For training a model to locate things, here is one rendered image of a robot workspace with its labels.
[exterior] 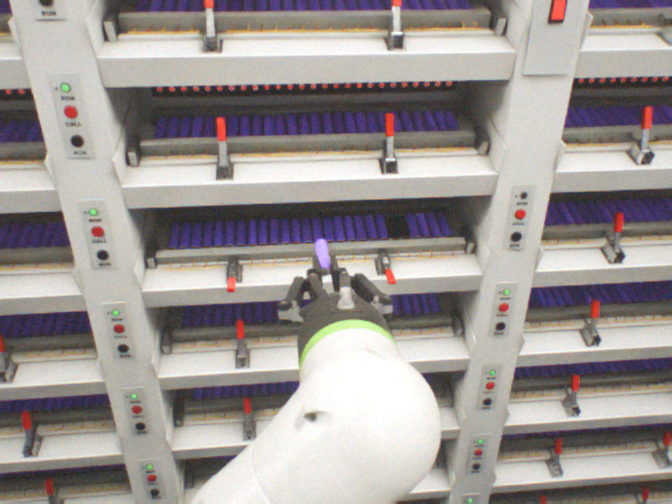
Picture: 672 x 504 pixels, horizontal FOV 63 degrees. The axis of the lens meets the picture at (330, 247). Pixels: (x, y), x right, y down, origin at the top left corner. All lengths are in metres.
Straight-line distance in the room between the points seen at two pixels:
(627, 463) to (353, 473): 1.24
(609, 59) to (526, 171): 0.20
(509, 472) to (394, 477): 1.07
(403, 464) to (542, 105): 0.67
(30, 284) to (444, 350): 0.77
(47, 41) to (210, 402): 0.75
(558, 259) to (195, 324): 0.71
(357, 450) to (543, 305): 0.91
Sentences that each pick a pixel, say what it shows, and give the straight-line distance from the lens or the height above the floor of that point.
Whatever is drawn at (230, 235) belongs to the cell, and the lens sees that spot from 1.03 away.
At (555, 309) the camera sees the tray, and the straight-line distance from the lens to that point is 1.24.
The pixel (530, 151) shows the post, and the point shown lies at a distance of 0.95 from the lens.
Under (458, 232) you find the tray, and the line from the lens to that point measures 1.09.
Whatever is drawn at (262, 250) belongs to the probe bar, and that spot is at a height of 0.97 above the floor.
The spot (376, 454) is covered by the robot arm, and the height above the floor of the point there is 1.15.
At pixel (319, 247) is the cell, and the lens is 0.79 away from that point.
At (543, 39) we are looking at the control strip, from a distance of 0.91.
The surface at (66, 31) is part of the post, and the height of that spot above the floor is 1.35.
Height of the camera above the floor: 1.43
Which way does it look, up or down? 28 degrees down
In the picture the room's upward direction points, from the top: straight up
